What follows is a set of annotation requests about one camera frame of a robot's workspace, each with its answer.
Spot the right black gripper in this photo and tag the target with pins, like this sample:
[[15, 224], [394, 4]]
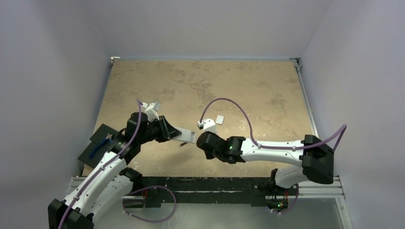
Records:
[[202, 142]]

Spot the white battery cover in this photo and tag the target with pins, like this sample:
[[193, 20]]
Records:
[[219, 120]]

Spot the black box with blue tool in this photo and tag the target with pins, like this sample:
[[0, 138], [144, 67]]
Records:
[[102, 141]]

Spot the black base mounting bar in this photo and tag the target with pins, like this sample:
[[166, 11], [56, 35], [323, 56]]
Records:
[[152, 192]]

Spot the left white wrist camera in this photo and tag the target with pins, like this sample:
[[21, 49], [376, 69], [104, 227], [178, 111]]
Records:
[[151, 110]]

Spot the aluminium frame rail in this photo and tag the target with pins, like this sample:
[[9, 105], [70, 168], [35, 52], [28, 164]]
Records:
[[318, 190]]

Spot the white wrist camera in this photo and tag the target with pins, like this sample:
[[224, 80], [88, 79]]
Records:
[[207, 125], [151, 110]]

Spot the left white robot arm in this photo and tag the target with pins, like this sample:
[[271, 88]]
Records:
[[109, 153]]

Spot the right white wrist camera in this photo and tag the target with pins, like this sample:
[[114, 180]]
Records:
[[207, 125]]

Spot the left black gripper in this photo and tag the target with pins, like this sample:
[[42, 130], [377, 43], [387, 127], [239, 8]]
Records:
[[170, 131]]

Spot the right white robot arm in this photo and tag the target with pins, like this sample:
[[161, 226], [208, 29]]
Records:
[[309, 159]]

